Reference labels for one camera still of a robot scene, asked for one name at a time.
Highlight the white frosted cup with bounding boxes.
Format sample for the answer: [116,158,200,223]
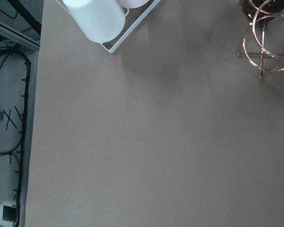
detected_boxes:
[63,0,125,43]

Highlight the copper wire bottle rack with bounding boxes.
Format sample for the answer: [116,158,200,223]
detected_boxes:
[236,0,284,80]

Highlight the pink frosted cup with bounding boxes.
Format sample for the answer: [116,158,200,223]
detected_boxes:
[117,0,149,9]

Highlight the black floor cable bundle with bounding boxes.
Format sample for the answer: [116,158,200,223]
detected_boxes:
[0,52,32,227]

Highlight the white wire cup rack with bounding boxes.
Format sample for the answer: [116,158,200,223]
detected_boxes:
[56,0,159,53]

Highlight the tea bottle in rack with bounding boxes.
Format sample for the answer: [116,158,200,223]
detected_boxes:
[240,0,284,19]

